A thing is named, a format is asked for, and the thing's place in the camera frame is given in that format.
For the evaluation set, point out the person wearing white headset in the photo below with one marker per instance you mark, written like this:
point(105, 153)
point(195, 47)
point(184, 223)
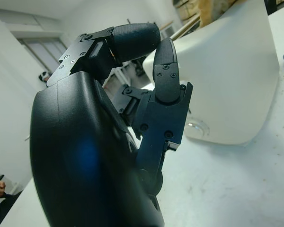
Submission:
point(44, 76)

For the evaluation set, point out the seated person dark clothes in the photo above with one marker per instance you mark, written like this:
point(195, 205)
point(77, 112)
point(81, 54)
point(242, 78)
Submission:
point(0, 210)

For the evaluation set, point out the cream white two-slot toaster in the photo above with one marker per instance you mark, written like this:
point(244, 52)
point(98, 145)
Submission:
point(227, 82)

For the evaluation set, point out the grey framed window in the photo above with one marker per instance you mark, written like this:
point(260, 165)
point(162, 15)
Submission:
point(42, 49)

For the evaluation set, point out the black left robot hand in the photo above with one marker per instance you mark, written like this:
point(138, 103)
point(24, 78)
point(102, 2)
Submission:
point(85, 153)

